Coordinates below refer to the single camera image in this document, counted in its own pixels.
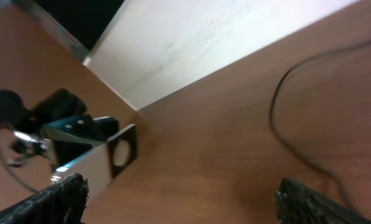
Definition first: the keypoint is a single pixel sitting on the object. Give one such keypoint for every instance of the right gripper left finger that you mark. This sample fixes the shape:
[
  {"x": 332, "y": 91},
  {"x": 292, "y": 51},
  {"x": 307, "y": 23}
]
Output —
[{"x": 62, "y": 202}]

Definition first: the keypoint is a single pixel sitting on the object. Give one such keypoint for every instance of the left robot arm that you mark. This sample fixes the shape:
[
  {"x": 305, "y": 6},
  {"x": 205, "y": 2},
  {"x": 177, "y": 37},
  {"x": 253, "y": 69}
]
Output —
[{"x": 8, "y": 113}]

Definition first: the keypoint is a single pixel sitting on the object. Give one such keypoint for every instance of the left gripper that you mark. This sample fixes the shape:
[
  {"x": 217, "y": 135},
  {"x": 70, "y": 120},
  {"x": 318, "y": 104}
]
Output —
[{"x": 58, "y": 129}]

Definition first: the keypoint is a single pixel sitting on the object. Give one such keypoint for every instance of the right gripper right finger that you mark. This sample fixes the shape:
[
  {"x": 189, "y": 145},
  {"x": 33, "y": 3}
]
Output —
[{"x": 296, "y": 203}]

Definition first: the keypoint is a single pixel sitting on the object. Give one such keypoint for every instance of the black smartphone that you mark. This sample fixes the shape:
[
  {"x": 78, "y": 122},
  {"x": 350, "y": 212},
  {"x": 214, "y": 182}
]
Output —
[{"x": 102, "y": 164}]

